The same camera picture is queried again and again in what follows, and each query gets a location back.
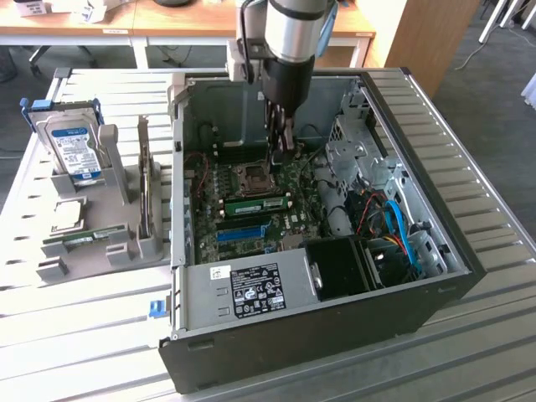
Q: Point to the blue expansion slot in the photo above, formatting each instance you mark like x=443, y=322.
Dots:
x=240, y=233

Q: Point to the grey power supply with label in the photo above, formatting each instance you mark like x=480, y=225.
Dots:
x=247, y=293

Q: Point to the CPU socket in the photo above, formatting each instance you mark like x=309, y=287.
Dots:
x=256, y=178

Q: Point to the black open PC case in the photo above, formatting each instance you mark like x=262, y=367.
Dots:
x=318, y=352

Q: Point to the white table leg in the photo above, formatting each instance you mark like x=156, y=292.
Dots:
x=488, y=21

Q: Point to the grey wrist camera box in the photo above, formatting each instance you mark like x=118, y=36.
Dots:
x=240, y=63

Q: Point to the hard disk with blue label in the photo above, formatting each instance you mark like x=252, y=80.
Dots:
x=73, y=146

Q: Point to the black RAM slot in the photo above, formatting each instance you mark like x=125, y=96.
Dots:
x=247, y=220

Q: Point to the green motherboard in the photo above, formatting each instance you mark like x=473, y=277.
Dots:
x=251, y=251

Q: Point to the blue case latch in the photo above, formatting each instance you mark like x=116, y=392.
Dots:
x=157, y=307

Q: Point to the metal disk bay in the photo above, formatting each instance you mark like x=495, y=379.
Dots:
x=377, y=163

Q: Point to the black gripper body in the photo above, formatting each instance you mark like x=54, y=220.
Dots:
x=289, y=84

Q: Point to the blue disk caddy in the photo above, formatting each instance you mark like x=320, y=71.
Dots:
x=37, y=109

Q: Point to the green RAM stick with label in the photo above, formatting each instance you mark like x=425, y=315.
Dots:
x=255, y=205

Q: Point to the graphics card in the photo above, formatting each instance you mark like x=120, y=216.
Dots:
x=145, y=180

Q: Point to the wooden cabinet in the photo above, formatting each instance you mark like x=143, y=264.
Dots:
x=431, y=37

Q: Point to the silver CPU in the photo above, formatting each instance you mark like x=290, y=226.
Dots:
x=69, y=218

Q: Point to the wooden desk with white frame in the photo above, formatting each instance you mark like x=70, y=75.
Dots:
x=167, y=23

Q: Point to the grey parts rack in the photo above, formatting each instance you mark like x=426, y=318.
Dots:
x=125, y=247

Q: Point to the white cardboard box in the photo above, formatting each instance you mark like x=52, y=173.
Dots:
x=35, y=7

